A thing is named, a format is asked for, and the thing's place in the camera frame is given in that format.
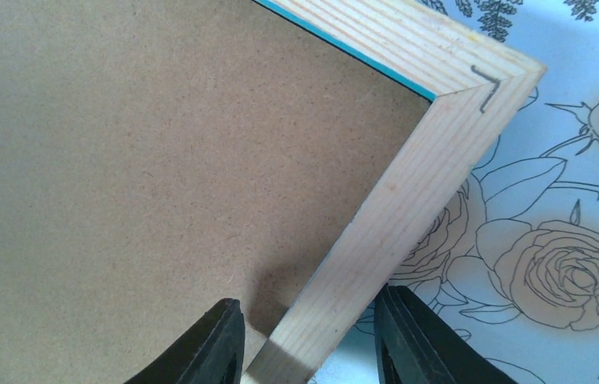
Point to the brown cardboard backing board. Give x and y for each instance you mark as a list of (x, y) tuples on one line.
[(157, 156)]

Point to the teal wooden picture frame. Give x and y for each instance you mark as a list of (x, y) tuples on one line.
[(475, 84)]

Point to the floral patterned tablecloth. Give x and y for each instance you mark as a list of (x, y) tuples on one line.
[(512, 262)]

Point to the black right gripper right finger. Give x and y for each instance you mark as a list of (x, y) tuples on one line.
[(414, 345)]

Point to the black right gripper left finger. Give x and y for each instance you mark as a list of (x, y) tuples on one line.
[(210, 351)]

